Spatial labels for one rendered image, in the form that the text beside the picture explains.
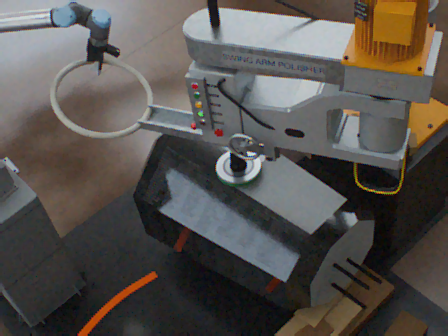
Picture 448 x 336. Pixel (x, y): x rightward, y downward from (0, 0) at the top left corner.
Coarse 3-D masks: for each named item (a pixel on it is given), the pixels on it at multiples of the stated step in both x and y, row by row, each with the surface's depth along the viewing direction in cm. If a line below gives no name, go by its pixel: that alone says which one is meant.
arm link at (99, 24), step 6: (96, 12) 287; (102, 12) 288; (90, 18) 287; (96, 18) 285; (102, 18) 286; (108, 18) 288; (90, 24) 288; (96, 24) 286; (102, 24) 286; (108, 24) 289; (90, 30) 293; (96, 30) 289; (102, 30) 289; (108, 30) 292; (96, 36) 292; (102, 36) 293; (108, 36) 297
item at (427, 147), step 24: (432, 96) 339; (432, 144) 315; (336, 168) 343; (360, 168) 323; (384, 168) 309; (408, 168) 307; (432, 168) 327; (360, 192) 338; (408, 192) 321; (432, 192) 347; (384, 216) 332; (408, 216) 339; (432, 216) 369; (384, 240) 346; (408, 240) 361; (384, 264) 355
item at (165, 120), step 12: (156, 108) 300; (168, 108) 298; (144, 120) 294; (156, 120) 299; (168, 120) 298; (180, 120) 298; (192, 120) 297; (168, 132) 292; (180, 132) 288; (192, 132) 285; (216, 144) 285; (276, 156) 276
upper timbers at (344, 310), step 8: (344, 296) 325; (336, 304) 322; (344, 304) 322; (352, 304) 321; (328, 312) 321; (336, 312) 319; (344, 312) 319; (352, 312) 318; (360, 312) 320; (296, 320) 319; (328, 320) 317; (336, 320) 316; (344, 320) 316; (352, 320) 317; (288, 328) 317; (296, 328) 316; (336, 328) 313; (344, 328) 313
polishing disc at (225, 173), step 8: (248, 152) 305; (224, 160) 304; (248, 160) 302; (256, 160) 301; (216, 168) 301; (224, 168) 300; (248, 168) 299; (256, 168) 298; (224, 176) 297; (232, 176) 296; (240, 176) 296; (248, 176) 295
